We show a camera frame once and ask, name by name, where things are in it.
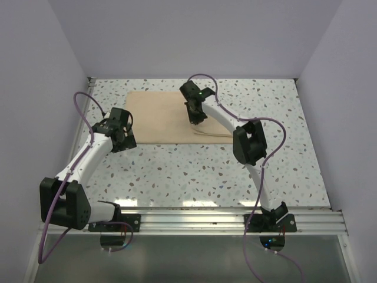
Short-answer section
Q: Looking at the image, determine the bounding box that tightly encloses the beige cloth surgical kit wrap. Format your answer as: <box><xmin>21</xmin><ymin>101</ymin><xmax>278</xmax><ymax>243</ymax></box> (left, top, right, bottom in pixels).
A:
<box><xmin>125</xmin><ymin>91</ymin><xmax>233</xmax><ymax>144</ymax></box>

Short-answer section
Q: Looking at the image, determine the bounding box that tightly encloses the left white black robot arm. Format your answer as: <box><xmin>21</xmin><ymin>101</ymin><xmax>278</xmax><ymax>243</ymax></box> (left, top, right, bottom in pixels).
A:
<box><xmin>39</xmin><ymin>107</ymin><xmax>137</xmax><ymax>232</ymax></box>

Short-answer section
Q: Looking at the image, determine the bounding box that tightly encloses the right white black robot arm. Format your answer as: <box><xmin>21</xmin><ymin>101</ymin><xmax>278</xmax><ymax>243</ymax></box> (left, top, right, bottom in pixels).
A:
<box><xmin>180</xmin><ymin>80</ymin><xmax>288</xmax><ymax>232</ymax></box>

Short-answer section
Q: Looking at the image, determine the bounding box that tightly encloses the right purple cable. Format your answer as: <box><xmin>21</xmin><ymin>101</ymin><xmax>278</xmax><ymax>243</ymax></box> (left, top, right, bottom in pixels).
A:
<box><xmin>187</xmin><ymin>73</ymin><xmax>304</xmax><ymax>283</ymax></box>

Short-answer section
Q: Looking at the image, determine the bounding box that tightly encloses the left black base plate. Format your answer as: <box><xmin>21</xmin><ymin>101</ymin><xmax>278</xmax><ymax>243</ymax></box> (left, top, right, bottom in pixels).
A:
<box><xmin>88</xmin><ymin>213</ymin><xmax>141</xmax><ymax>233</ymax></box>

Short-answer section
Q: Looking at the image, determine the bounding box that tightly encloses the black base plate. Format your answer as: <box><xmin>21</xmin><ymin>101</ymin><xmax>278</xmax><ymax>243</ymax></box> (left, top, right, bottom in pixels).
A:
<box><xmin>243</xmin><ymin>213</ymin><xmax>297</xmax><ymax>233</ymax></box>
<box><xmin>88</xmin><ymin>213</ymin><xmax>141</xmax><ymax>233</ymax></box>

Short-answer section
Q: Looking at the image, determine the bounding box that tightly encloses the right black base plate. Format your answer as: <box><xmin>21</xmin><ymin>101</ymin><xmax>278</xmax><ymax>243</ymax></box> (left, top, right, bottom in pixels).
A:
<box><xmin>243</xmin><ymin>213</ymin><xmax>297</xmax><ymax>233</ymax></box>

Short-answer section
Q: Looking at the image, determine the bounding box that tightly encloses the aluminium front rail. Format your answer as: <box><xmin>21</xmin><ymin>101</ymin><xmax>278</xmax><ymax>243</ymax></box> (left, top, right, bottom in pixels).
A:
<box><xmin>38</xmin><ymin>208</ymin><xmax>350</xmax><ymax>236</ymax></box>

